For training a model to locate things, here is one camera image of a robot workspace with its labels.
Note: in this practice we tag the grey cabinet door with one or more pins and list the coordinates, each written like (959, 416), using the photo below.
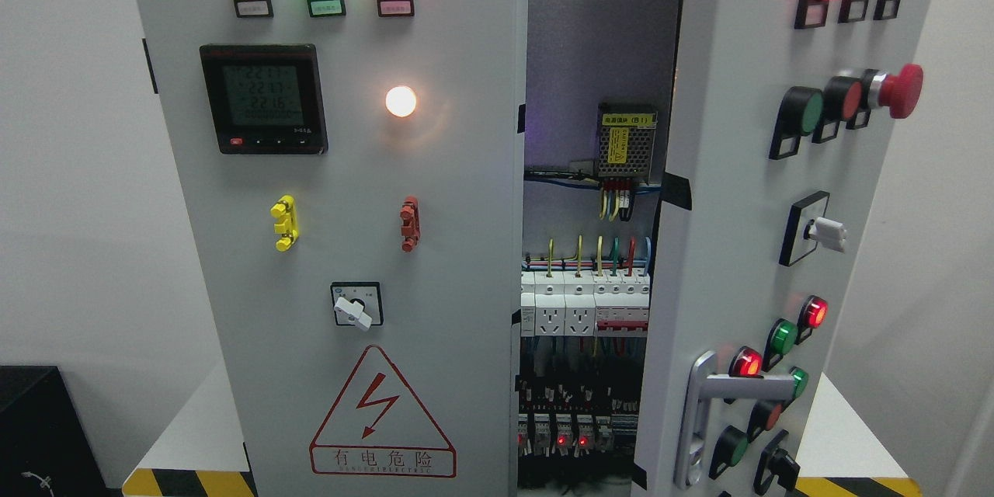
(449, 305)
(768, 107)

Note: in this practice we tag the white socket breaker row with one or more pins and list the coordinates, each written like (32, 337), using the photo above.
(612, 304)

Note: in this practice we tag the white indicator light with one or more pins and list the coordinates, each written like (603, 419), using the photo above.
(400, 101)

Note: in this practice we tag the perforated metal power supply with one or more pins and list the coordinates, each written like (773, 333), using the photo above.
(626, 139)

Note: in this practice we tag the relay terminal row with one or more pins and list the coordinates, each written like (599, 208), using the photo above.
(559, 420)

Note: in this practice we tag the red electric hazard warning sticker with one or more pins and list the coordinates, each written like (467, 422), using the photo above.
(378, 426)

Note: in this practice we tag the black digital power meter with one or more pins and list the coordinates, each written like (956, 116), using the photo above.
(265, 99)

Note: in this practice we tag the red emergency stop button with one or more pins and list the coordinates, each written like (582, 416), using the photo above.
(899, 92)

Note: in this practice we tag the black box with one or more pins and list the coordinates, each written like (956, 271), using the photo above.
(44, 451)

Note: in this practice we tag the red terminal post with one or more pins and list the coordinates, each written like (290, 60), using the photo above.
(410, 224)

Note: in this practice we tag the white rotary selector switch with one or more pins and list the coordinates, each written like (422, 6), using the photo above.
(357, 304)

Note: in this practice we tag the yellow terminal post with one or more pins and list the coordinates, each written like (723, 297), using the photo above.
(286, 222)

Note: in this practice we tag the silver door handle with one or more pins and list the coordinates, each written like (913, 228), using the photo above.
(705, 384)

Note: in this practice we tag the right door rotary switch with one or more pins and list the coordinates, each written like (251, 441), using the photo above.
(807, 228)

